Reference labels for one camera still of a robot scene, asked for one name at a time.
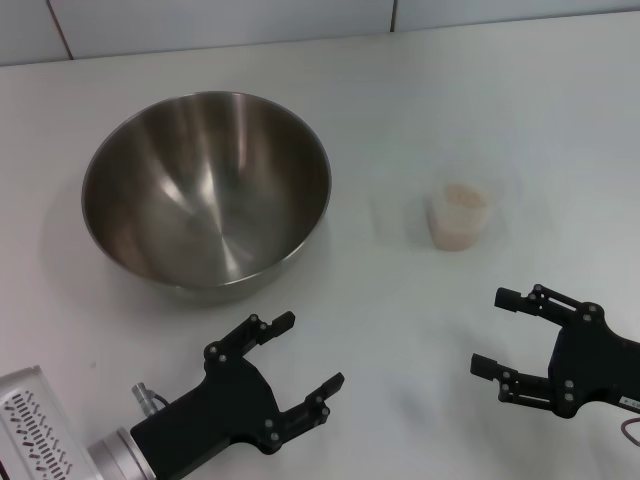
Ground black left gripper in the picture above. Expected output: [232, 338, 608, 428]
[130, 311, 346, 480]

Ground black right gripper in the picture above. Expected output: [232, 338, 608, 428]
[469, 283, 640, 419]

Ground small transparent plastic cup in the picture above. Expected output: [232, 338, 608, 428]
[424, 172, 504, 251]

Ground white rice grains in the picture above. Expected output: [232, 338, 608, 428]
[433, 182, 489, 250]

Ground large stainless steel bowl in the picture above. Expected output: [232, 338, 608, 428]
[80, 90, 333, 307]

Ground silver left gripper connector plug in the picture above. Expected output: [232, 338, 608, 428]
[130, 382, 159, 416]

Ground white perforated housing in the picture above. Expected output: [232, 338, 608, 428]
[0, 366, 99, 480]

